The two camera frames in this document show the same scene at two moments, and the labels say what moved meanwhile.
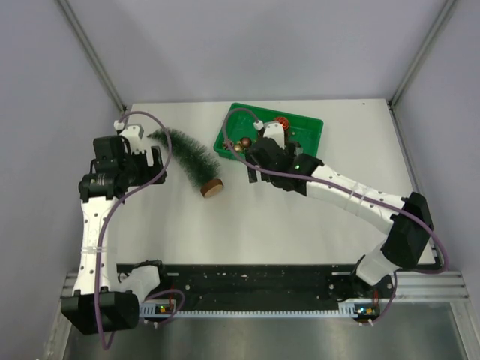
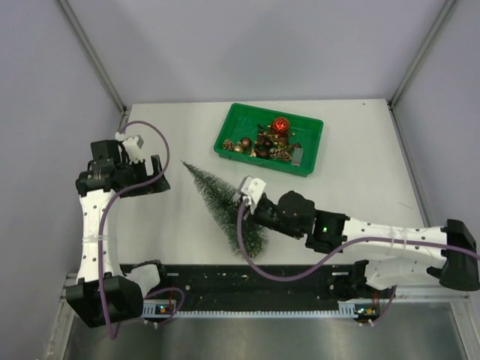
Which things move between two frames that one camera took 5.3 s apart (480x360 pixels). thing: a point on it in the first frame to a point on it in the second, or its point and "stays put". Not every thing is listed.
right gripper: x=289 y=149 to x=258 y=208
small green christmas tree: x=196 y=164 to x=225 y=209
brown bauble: x=245 y=142 stays put
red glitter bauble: x=284 y=122 stays put
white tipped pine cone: x=225 y=145 stays put
